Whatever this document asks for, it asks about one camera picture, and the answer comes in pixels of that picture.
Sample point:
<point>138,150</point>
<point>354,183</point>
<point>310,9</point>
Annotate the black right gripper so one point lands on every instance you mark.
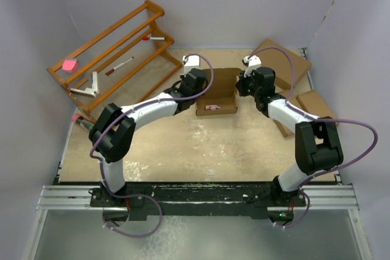
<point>239,85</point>

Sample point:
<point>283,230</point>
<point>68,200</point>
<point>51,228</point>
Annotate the red toy car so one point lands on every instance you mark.
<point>212,107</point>

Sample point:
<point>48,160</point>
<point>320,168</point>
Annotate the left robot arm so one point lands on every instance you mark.
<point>112,134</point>

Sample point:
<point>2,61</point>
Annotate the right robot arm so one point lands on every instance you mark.
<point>317,144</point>

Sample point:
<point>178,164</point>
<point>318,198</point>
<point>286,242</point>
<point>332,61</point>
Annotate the large folded cardboard box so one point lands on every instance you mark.
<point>277,61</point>

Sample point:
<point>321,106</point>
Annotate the medium folded cardboard box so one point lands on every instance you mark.
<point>287,129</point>

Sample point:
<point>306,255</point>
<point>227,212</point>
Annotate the small folded cardboard box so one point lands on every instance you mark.
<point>313,103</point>

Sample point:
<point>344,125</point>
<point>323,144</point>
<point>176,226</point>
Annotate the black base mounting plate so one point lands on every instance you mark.
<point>254,199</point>

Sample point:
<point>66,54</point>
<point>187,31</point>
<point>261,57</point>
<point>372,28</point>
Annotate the red capped white marker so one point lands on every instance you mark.
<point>147,38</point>

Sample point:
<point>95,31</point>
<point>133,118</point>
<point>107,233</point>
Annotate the brown capped white marker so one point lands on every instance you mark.
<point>111,71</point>

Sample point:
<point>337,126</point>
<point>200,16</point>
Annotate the orange wooden rack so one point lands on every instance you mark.
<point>151,67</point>

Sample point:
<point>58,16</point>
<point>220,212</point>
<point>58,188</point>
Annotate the pink capped green can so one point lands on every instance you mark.
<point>82,122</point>

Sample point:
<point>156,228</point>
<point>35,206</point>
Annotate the pink eraser block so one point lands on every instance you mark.
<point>70,65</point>

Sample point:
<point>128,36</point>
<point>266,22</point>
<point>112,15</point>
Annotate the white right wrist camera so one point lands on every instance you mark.
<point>251,63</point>

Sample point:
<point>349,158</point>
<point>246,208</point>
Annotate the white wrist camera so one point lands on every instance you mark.
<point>190,62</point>
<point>251,63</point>

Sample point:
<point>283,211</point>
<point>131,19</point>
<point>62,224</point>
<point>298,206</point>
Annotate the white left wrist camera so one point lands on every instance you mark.
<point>190,62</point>

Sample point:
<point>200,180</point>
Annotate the aluminium frame rail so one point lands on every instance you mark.
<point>78,197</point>

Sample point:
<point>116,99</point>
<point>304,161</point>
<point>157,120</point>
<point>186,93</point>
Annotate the white angled bracket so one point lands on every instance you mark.
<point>92,90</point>

